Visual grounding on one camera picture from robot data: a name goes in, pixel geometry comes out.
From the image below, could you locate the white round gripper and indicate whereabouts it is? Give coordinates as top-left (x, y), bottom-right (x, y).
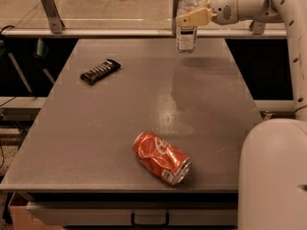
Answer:
top-left (176, 0), bottom-right (248, 27)

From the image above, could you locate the clear plastic water bottle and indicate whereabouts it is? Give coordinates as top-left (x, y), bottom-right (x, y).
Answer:
top-left (177, 0), bottom-right (198, 53)

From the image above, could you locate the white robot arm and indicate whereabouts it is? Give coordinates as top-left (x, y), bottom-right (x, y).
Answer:
top-left (176, 0), bottom-right (307, 230)

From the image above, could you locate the crushed red coke can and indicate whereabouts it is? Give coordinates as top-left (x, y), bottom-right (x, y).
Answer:
top-left (132, 131), bottom-right (192, 185)

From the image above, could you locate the dark chocolate bar wrapper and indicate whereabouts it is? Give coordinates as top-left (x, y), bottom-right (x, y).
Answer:
top-left (80, 58), bottom-right (121, 85)

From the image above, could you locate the grey table drawer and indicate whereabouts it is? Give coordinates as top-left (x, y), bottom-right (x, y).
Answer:
top-left (26, 201), bottom-right (237, 227)

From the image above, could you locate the cardboard box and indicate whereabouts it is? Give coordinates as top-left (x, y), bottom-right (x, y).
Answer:
top-left (9, 193), bottom-right (61, 230)

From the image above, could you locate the middle metal rail bracket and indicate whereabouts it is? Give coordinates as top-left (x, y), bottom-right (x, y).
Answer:
top-left (172, 0), bottom-right (179, 35)

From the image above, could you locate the left metal rail bracket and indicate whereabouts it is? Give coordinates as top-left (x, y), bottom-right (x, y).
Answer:
top-left (40, 0), bottom-right (65, 34)

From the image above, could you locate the horizontal metal rail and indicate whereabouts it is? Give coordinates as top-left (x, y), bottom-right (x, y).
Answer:
top-left (3, 28), bottom-right (287, 38)

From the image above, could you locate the black drawer handle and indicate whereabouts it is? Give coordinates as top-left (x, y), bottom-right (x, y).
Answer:
top-left (130, 210), bottom-right (170, 227)

